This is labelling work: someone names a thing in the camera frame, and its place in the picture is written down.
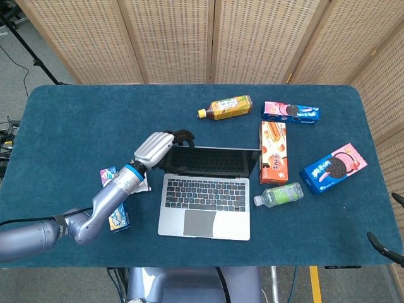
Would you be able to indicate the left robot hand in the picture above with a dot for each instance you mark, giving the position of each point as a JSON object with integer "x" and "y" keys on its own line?
{"x": 153, "y": 148}

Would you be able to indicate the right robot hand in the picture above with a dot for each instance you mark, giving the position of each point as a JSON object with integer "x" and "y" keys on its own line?
{"x": 383, "y": 247}

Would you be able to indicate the silver laptop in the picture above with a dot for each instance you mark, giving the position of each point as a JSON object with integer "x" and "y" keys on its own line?
{"x": 205, "y": 202}

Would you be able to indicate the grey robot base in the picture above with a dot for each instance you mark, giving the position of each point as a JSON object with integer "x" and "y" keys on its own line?
{"x": 189, "y": 285}

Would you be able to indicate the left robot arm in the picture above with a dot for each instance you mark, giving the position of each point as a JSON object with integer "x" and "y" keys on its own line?
{"x": 107, "y": 197}

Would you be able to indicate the white snack packet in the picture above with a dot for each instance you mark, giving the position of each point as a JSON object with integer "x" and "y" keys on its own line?
{"x": 146, "y": 185}

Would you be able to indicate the yellow floor tape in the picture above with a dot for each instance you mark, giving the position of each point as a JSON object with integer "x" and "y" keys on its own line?
{"x": 315, "y": 284}

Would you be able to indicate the blue table mat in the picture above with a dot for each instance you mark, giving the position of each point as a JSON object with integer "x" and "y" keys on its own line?
{"x": 79, "y": 126}

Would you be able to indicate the purple blue Oreo box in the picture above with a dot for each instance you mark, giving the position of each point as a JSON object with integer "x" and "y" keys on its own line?
{"x": 120, "y": 221}

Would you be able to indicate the yellow tea bottle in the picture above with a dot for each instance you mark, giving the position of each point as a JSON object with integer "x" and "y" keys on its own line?
{"x": 230, "y": 108}

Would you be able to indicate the wide pink blue Oreo box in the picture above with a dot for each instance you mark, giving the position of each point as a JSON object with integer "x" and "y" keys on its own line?
{"x": 334, "y": 168}

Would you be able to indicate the wicker folding screen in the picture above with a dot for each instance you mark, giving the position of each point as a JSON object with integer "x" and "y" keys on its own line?
{"x": 176, "y": 41}

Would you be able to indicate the clear green label water bottle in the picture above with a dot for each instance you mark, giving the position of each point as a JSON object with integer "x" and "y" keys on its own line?
{"x": 282, "y": 194}

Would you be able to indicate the metal table leg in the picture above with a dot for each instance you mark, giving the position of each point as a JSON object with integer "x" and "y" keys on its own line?
{"x": 274, "y": 284}

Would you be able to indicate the orange biscuit box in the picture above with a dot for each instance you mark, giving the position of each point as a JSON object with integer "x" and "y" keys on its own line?
{"x": 274, "y": 151}

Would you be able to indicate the long pink blue Oreo box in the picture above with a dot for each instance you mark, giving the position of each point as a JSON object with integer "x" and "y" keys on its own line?
{"x": 293, "y": 113}

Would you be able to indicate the black tripod stand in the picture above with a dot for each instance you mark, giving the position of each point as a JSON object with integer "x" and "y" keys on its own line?
{"x": 28, "y": 47}

